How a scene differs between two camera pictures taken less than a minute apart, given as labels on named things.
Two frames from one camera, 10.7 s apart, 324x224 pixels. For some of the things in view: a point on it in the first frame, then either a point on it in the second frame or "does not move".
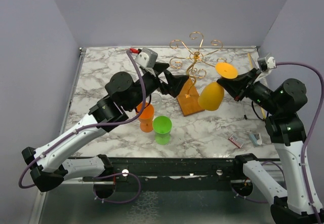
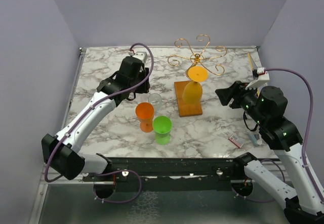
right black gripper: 237,85 -> 236,90
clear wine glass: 156,100 does not move
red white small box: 237,140 does not move
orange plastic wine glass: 146,123 does not move
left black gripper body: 151,82 -> 143,75
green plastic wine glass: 162,125 does not move
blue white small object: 254,140 does not move
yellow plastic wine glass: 211,96 -> 193,91
